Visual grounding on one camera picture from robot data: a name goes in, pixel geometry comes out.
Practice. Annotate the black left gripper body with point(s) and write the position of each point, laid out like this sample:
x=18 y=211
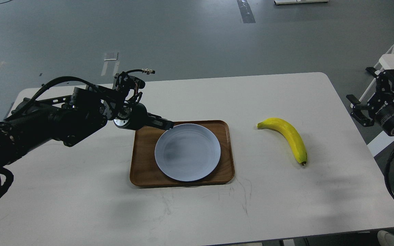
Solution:
x=137 y=119

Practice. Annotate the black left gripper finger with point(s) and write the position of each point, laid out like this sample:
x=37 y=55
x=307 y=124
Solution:
x=158 y=122

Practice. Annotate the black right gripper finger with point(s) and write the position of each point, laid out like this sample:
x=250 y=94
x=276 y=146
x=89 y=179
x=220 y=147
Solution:
x=364 y=114
x=384 y=87

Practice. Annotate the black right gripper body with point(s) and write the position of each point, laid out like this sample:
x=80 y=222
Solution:
x=392 y=113

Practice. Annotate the light blue plate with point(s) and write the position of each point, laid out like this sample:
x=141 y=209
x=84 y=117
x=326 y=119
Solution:
x=187 y=152

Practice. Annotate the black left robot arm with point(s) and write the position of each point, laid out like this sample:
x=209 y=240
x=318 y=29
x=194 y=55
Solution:
x=70 y=109

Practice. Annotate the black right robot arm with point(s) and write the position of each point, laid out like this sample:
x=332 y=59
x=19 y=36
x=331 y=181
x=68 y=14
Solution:
x=387 y=170

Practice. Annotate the yellow banana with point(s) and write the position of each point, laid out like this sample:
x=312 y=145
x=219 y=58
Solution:
x=291 y=135

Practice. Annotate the white shoe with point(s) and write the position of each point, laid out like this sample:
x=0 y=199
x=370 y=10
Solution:
x=385 y=238

